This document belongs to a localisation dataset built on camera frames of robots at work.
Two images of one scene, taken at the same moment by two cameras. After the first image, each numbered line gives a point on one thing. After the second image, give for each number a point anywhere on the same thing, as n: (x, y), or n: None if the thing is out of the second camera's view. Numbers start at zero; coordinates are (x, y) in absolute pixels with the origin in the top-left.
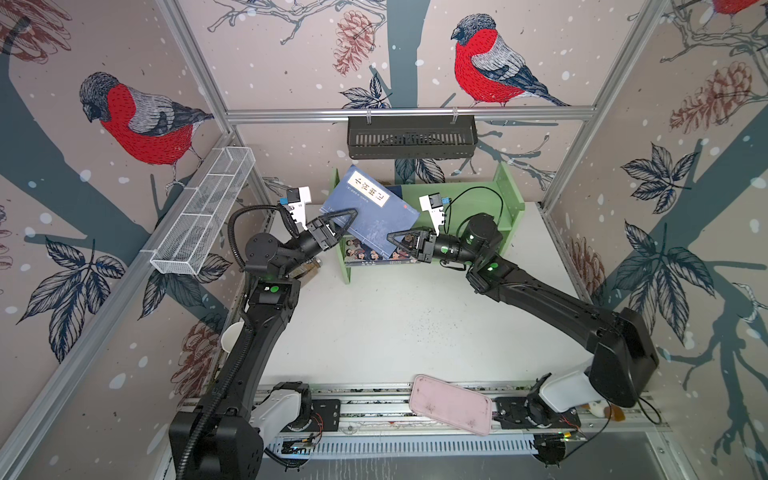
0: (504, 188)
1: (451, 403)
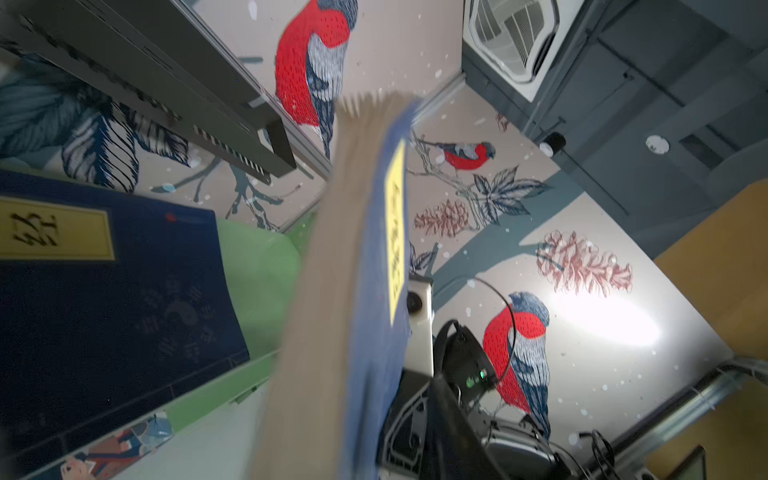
0: (264, 268)
1: None
